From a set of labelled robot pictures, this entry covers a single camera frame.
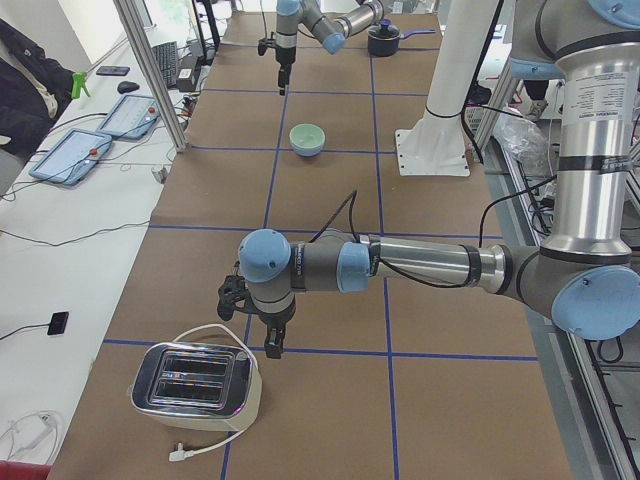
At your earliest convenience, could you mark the white toaster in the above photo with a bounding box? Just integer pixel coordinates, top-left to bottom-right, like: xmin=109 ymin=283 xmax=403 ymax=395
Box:
xmin=131 ymin=342 xmax=262 ymax=432

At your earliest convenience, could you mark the white toaster power cable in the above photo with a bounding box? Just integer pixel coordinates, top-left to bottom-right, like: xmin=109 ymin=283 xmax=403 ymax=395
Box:
xmin=168 ymin=323 xmax=251 ymax=462

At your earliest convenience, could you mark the lower teach pendant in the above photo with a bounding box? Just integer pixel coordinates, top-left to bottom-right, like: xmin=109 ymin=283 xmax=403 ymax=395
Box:
xmin=29 ymin=129 xmax=113 ymax=186

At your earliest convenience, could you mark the black keyboard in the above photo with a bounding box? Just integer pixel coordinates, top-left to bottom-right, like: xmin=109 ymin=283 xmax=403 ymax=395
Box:
xmin=151 ymin=41 xmax=178 ymax=88

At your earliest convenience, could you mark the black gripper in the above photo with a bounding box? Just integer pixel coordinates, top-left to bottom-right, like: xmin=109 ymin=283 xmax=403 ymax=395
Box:
xmin=276 ymin=45 xmax=296 ymax=96
xmin=252 ymin=293 xmax=296 ymax=359

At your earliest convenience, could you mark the upper teach pendant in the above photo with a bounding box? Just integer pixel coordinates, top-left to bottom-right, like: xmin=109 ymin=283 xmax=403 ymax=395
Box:
xmin=96 ymin=94 xmax=159 ymax=140

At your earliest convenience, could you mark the green spray bottle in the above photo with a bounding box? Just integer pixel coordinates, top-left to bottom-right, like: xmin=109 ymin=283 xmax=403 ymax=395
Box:
xmin=71 ymin=71 xmax=91 ymax=100

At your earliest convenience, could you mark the blue bowl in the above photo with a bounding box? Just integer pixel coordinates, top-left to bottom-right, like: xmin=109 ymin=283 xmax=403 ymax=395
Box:
xmin=291 ymin=142 xmax=324 ymax=158

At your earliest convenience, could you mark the wrist black camera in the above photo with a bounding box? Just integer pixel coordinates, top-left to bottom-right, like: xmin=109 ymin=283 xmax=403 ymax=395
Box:
xmin=217 ymin=274 xmax=258 ymax=321
xmin=257 ymin=32 xmax=276 ymax=56

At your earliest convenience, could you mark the black smartphone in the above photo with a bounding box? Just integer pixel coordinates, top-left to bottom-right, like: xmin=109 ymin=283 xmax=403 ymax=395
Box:
xmin=96 ymin=65 xmax=130 ymax=77

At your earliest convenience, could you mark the person in black jacket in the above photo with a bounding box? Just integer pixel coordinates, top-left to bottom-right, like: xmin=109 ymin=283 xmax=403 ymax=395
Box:
xmin=1 ymin=21 xmax=73 ymax=157

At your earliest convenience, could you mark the black computer mouse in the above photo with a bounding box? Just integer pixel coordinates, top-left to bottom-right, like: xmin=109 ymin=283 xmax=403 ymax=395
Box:
xmin=117 ymin=81 xmax=140 ymax=94

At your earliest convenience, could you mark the white camera pedestal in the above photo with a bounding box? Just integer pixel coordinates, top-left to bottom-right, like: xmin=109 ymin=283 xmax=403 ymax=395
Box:
xmin=395 ymin=0 xmax=501 ymax=177

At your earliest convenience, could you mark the green bowl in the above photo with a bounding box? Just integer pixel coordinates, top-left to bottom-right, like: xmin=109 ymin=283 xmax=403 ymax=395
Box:
xmin=289 ymin=123 xmax=326 ymax=145

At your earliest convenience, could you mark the teach pendant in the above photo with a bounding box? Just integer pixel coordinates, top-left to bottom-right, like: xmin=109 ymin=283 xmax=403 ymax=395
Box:
xmin=29 ymin=129 xmax=113 ymax=186
xmin=96 ymin=94 xmax=159 ymax=140

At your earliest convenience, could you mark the aluminium frame post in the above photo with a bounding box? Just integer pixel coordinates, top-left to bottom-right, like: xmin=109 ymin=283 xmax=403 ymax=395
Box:
xmin=113 ymin=0 xmax=187 ymax=153

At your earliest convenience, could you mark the dark blue saucepan with lid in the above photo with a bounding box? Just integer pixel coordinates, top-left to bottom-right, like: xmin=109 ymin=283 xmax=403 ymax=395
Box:
xmin=367 ymin=19 xmax=437 ymax=57

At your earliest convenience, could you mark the small black square device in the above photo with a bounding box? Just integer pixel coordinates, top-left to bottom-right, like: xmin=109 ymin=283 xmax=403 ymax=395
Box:
xmin=47 ymin=311 xmax=69 ymax=337

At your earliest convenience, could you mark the clear plastic bag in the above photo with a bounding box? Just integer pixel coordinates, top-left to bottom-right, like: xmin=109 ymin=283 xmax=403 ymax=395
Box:
xmin=493 ymin=116 xmax=551 ymax=177

